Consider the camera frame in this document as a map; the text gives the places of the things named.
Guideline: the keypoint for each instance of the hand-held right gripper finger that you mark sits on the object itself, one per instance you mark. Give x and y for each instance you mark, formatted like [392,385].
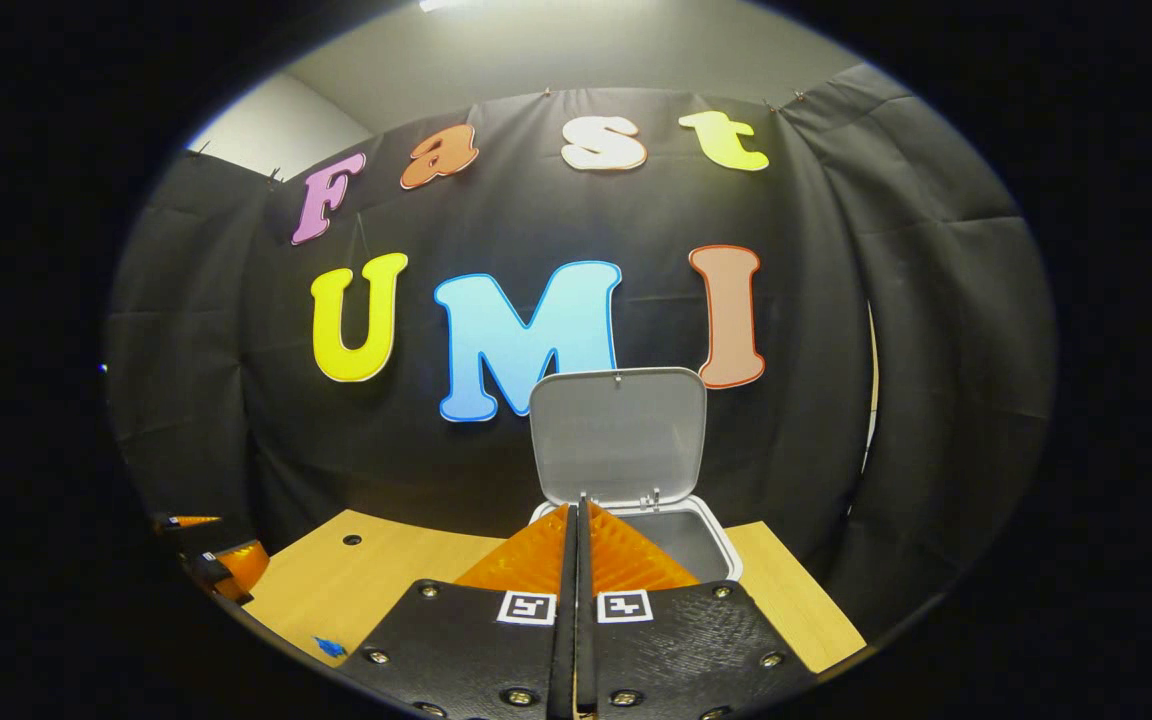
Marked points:
[566,662]
[585,662]

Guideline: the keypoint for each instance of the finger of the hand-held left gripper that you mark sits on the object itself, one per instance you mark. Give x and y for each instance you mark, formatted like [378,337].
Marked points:
[181,521]
[236,568]

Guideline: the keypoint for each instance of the blue paper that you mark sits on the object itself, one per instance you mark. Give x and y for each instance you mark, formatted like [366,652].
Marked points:
[330,647]

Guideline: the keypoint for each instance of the grey desktop garbage bin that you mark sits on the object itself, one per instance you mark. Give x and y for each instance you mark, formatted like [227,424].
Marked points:
[616,440]

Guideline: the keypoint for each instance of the wooden desktop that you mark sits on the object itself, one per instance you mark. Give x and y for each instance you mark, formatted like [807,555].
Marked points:
[356,590]

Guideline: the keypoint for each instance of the black backdrop cloth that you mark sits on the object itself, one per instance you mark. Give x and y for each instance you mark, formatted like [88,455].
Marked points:
[886,350]

